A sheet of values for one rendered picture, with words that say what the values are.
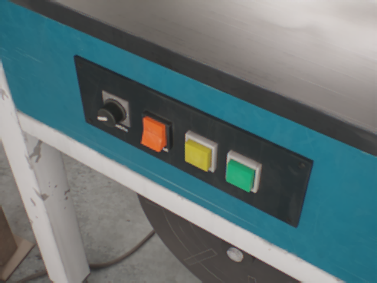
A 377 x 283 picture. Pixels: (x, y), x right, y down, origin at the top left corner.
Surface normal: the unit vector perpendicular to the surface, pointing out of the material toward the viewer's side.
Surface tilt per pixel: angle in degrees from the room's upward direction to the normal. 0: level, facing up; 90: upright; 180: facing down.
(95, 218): 0
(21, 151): 90
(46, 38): 90
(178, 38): 0
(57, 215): 90
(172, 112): 90
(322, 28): 0
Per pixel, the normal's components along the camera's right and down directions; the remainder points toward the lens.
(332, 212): -0.55, 0.60
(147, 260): 0.00, -0.70
